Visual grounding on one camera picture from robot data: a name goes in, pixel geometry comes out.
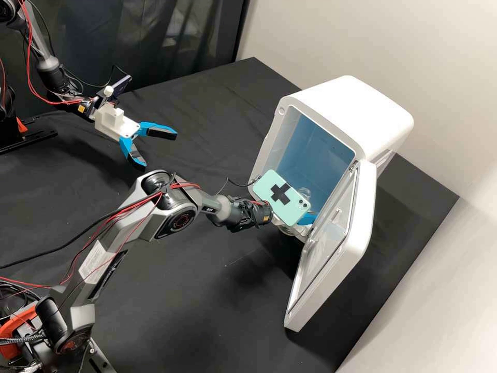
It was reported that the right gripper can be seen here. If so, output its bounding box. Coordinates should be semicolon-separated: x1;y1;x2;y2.
271;211;318;238

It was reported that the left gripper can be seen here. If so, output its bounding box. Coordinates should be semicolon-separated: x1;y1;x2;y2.
94;107;179;171

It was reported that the incubator door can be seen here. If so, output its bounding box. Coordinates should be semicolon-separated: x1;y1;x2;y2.
284;158;377;333

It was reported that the white incubator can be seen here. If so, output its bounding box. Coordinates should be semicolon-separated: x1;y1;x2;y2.
248;75;415;219

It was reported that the right wrist camera phone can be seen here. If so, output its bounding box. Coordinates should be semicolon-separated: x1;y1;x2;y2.
252;169;312;226

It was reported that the wrist camera phone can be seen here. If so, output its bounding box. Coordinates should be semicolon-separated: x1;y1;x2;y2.
252;169;312;226
94;74;133;114

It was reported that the left wrist camera phone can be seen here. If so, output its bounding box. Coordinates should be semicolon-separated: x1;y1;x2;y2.
94;74;133;114

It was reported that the black cable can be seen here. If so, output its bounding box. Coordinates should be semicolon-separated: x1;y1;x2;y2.
226;176;260;189

